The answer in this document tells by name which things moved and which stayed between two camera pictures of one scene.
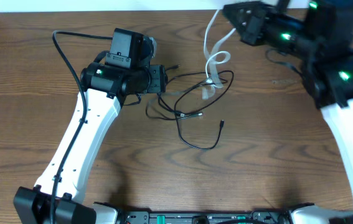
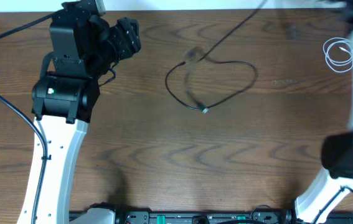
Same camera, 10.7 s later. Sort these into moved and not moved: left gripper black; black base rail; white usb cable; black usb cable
Moved: white usb cable; left gripper black; black usb cable
Not moved: black base rail
